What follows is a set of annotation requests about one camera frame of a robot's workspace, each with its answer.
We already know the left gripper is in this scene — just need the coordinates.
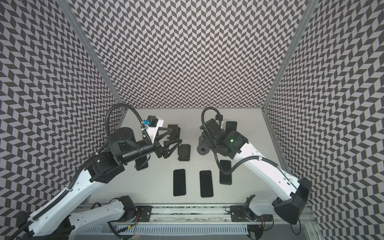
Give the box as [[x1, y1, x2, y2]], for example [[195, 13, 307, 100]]
[[120, 127, 183, 165]]

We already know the black phone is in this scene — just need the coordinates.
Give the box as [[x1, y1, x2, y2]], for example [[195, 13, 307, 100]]
[[173, 169, 186, 197], [219, 159, 233, 186], [200, 170, 214, 198], [135, 155, 151, 171], [225, 121, 238, 134]]

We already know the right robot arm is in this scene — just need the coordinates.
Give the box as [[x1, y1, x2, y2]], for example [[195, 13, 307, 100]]
[[200, 119, 313, 225]]

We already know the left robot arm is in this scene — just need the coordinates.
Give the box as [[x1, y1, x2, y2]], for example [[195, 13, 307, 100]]
[[10, 126, 182, 240]]

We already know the black rectangular phone stand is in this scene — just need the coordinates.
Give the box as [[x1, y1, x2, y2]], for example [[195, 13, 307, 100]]
[[168, 125, 181, 141]]

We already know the black folding phone stand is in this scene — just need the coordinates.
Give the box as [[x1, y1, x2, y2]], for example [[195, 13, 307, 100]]
[[178, 144, 191, 162]]

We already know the grey round stand centre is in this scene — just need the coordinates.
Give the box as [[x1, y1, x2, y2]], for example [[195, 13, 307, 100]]
[[197, 145, 210, 156]]

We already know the white ribbed vent strip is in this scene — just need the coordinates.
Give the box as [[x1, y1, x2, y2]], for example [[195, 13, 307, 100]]
[[77, 225, 250, 235]]

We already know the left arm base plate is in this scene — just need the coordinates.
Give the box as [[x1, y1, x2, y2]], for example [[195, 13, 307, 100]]
[[135, 205, 153, 223]]

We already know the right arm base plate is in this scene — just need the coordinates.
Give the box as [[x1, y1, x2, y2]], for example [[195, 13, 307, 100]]
[[226, 205, 273, 223]]

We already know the aluminium front rail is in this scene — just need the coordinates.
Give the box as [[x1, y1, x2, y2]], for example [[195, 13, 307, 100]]
[[64, 203, 319, 226]]

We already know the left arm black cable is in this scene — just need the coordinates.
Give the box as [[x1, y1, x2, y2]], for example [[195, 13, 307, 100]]
[[8, 103, 154, 240]]

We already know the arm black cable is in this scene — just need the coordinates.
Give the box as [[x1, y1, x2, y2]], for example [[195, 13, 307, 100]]
[[200, 106, 302, 235], [8, 103, 154, 240]]

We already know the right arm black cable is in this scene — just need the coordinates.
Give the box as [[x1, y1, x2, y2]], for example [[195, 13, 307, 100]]
[[200, 106, 302, 235]]

